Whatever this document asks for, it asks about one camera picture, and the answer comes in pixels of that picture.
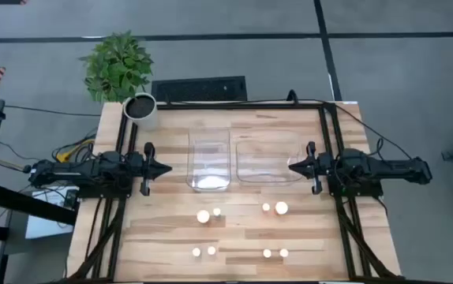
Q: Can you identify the green leafy plant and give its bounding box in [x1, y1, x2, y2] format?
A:
[78, 30, 155, 104]

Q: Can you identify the yellow cable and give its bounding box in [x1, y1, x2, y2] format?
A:
[55, 137, 96, 163]

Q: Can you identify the black floor cable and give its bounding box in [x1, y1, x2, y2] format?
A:
[3, 104, 102, 118]

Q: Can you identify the black side bench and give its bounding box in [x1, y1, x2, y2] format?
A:
[0, 181, 78, 284]

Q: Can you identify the black keyboard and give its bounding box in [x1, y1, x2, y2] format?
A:
[151, 76, 248, 103]

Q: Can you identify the black aluminium table frame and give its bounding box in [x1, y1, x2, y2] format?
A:
[66, 100, 407, 284]

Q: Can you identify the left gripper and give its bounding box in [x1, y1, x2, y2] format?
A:
[131, 141, 173, 197]

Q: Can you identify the narrow clear plastic bin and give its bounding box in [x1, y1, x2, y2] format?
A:
[185, 126, 232, 193]

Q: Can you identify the white plant pot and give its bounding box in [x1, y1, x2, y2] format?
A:
[122, 92, 160, 133]

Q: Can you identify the wide clear plastic bin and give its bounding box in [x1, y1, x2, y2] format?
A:
[234, 129, 304, 188]

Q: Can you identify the white box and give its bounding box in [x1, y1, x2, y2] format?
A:
[24, 188, 78, 240]

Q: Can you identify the thick black cable loop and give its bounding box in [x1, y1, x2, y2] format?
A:
[285, 88, 301, 106]

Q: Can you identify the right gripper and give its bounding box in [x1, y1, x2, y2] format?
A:
[288, 140, 332, 195]

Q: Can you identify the thin black cable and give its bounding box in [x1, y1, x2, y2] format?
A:
[295, 98, 414, 161]

